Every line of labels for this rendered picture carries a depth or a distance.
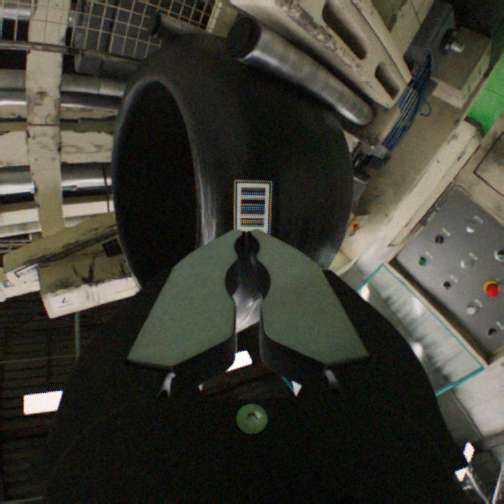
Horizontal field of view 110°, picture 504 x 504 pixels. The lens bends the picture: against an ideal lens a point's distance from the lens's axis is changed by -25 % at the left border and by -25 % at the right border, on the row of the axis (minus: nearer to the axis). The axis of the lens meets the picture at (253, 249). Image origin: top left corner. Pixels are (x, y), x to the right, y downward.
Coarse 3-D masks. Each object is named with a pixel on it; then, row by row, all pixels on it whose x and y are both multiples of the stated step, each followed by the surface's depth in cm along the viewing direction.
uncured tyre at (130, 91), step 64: (192, 64) 25; (128, 128) 54; (192, 128) 26; (256, 128) 24; (320, 128) 31; (128, 192) 64; (192, 192) 79; (320, 192) 31; (128, 256) 56; (320, 256) 37; (256, 320) 38
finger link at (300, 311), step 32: (256, 256) 9; (288, 256) 9; (256, 288) 10; (288, 288) 8; (320, 288) 8; (288, 320) 7; (320, 320) 7; (288, 352) 6; (320, 352) 6; (352, 352) 6
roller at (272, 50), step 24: (240, 24) 19; (240, 48) 20; (264, 48) 20; (288, 48) 22; (264, 72) 24; (288, 72) 24; (312, 72) 26; (312, 96) 31; (336, 96) 32; (360, 120) 41
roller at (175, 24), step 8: (152, 16) 32; (160, 16) 31; (168, 16) 32; (152, 24) 32; (160, 24) 32; (168, 24) 32; (176, 24) 33; (184, 24) 34; (152, 32) 33; (160, 32) 33; (168, 32) 33; (176, 32) 34; (184, 32) 35; (192, 32) 36; (200, 32) 37; (208, 32) 38; (168, 40) 35
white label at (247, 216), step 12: (240, 180) 24; (240, 192) 25; (252, 192) 25; (264, 192) 25; (240, 204) 25; (252, 204) 25; (264, 204) 25; (240, 216) 26; (252, 216) 26; (264, 216) 26; (240, 228) 26; (252, 228) 26; (264, 228) 26
